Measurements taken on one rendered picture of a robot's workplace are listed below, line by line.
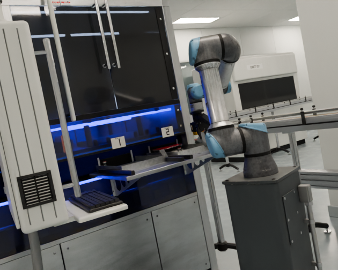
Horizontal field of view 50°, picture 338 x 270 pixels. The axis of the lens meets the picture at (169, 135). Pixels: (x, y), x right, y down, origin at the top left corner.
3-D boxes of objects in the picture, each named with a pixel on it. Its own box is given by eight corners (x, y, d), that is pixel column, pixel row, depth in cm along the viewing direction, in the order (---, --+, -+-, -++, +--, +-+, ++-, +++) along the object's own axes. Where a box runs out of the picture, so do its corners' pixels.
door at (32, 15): (34, 122, 184) (9, 6, 181) (116, 109, 210) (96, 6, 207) (34, 122, 184) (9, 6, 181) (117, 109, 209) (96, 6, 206)
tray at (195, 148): (147, 158, 226) (146, 152, 226) (181, 149, 240) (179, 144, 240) (178, 158, 197) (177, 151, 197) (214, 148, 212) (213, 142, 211)
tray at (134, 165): (96, 171, 208) (95, 165, 207) (136, 161, 222) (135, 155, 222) (122, 173, 179) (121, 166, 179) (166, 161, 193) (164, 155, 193)
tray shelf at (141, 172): (89, 177, 205) (88, 173, 205) (188, 151, 243) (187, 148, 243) (126, 181, 165) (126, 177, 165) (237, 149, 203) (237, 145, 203)
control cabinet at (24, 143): (9, 215, 170) (-28, 48, 166) (51, 203, 179) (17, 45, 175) (16, 238, 125) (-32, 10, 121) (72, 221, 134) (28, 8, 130)
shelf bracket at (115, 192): (113, 196, 204) (109, 173, 203) (117, 195, 205) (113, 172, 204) (142, 202, 175) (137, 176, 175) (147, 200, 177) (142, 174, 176)
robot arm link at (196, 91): (211, 81, 193) (207, 83, 204) (190, 84, 192) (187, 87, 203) (214, 96, 193) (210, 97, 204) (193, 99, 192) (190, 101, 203)
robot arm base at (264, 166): (284, 169, 161) (280, 147, 161) (269, 177, 150) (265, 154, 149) (253, 170, 171) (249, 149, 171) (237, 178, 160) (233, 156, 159)
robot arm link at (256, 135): (275, 150, 155) (270, 118, 154) (244, 156, 153) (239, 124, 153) (265, 148, 167) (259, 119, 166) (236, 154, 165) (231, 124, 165)
